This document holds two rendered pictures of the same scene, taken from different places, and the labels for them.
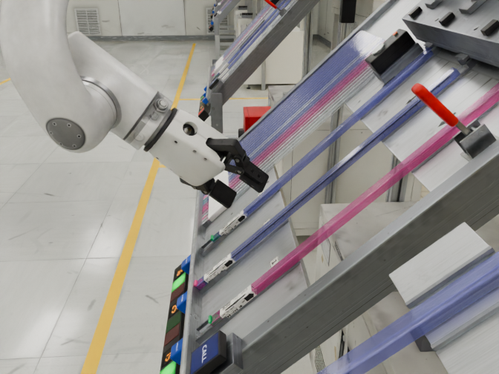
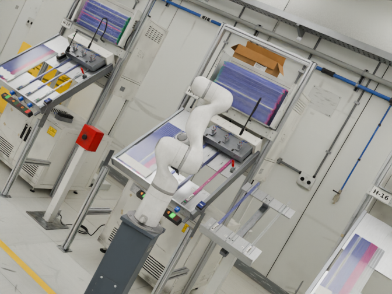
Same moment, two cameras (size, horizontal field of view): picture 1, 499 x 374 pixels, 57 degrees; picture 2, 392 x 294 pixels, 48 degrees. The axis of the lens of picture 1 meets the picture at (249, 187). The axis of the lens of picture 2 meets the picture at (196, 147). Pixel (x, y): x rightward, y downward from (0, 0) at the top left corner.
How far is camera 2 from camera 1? 2.49 m
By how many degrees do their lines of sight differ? 61
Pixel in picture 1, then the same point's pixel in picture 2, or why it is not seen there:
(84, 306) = not seen: outside the picture
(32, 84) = not seen: hidden behind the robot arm
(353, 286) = (218, 192)
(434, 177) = (226, 174)
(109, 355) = (11, 246)
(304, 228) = (46, 184)
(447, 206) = (231, 179)
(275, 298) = (201, 195)
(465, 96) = (223, 159)
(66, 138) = not seen: hidden behind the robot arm
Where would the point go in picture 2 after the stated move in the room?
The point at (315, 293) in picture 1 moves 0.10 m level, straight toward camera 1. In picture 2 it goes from (214, 193) to (226, 202)
